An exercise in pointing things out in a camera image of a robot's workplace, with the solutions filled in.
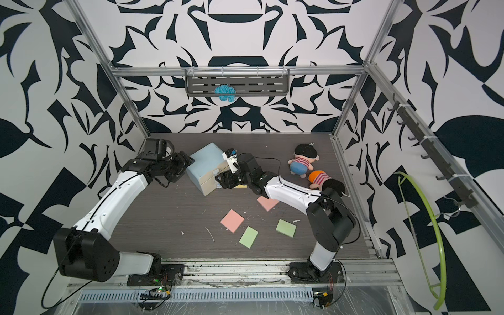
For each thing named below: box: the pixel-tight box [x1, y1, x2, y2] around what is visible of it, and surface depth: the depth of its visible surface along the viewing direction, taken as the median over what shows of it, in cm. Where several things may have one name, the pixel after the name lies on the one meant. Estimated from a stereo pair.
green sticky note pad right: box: [274, 218, 298, 239], surface depth 87 cm
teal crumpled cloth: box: [213, 84, 237, 103], surface depth 93 cm
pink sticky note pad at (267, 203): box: [256, 195, 280, 212], surface depth 93 cm
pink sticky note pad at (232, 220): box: [219, 208, 245, 234], surface depth 89 cm
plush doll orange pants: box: [307, 169, 333, 191], surface depth 96 cm
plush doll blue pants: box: [287, 142, 320, 179], surface depth 104 cm
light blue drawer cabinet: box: [186, 142, 231, 197], surface depth 89 cm
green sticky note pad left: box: [238, 225, 260, 249], surface depth 85 cm
